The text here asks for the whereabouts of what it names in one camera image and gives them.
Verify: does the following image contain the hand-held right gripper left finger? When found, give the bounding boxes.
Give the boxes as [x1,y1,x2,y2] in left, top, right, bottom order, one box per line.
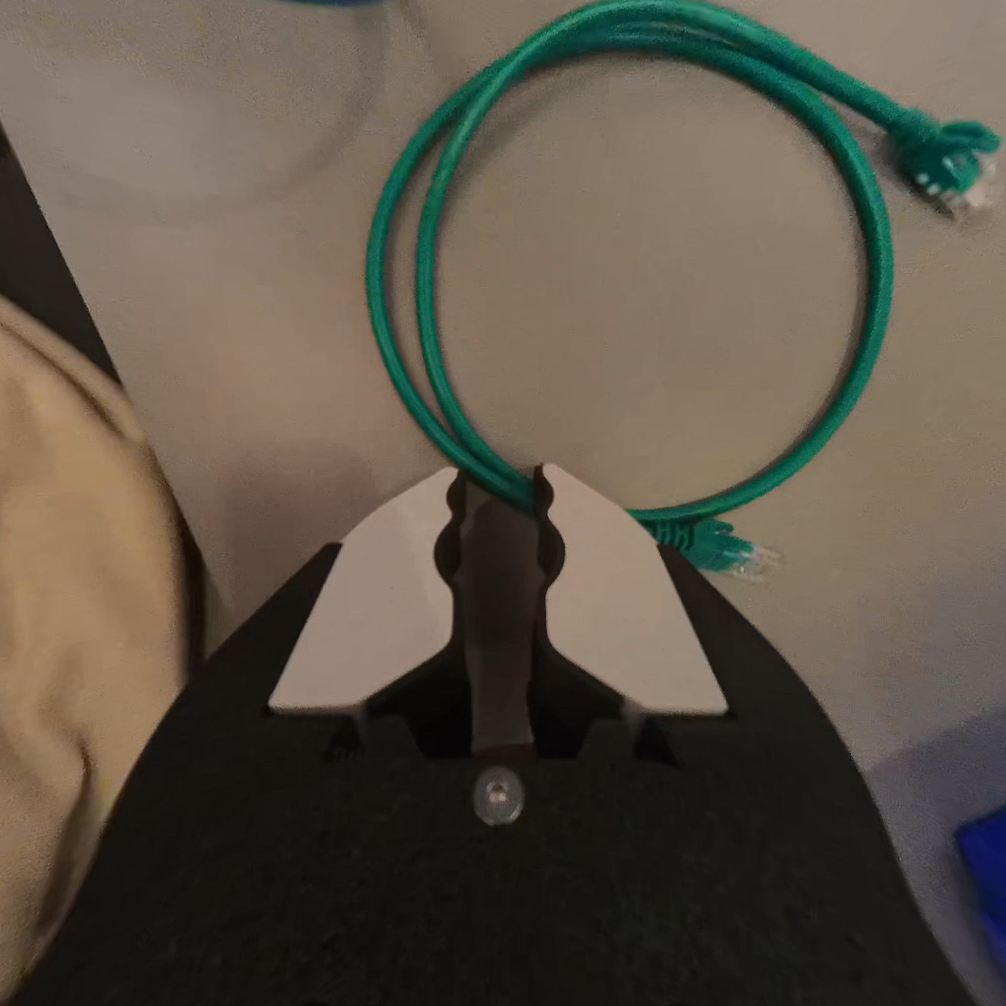
[267,466,474,758]

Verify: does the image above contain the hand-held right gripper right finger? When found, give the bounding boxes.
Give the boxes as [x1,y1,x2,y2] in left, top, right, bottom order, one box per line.
[533,462,729,758]

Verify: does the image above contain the green ethernet cable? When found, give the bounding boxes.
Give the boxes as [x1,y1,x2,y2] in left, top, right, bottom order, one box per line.
[365,0,1003,584]

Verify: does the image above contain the beige trousers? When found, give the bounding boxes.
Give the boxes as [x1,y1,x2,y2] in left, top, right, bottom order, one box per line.
[0,297,193,979]

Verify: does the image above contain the blue plastic bin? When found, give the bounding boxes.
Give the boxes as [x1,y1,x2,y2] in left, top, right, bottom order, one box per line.
[953,810,1006,991]

